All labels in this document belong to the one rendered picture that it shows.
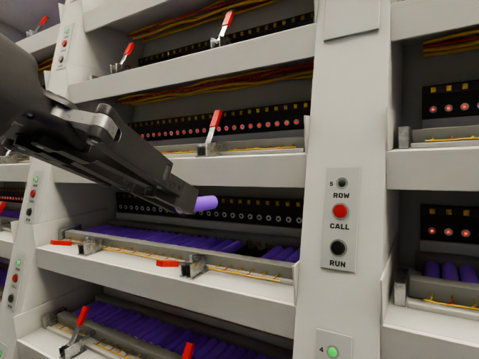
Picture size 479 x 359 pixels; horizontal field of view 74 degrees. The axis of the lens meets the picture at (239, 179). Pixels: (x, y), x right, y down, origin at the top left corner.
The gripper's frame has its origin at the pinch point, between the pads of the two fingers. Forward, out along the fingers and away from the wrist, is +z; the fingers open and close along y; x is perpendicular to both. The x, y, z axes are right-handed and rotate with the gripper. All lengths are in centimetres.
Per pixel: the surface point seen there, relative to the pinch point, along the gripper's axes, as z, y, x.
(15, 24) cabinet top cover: 10, 116, -70
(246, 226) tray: 30.6, 6.9, -3.8
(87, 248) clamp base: 16.4, 33.0, 6.8
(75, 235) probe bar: 19.7, 43.5, 4.4
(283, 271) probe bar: 19.9, -6.7, 4.5
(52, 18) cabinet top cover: 14, 97, -71
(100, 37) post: 10, 50, -46
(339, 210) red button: 12.8, -15.4, -2.9
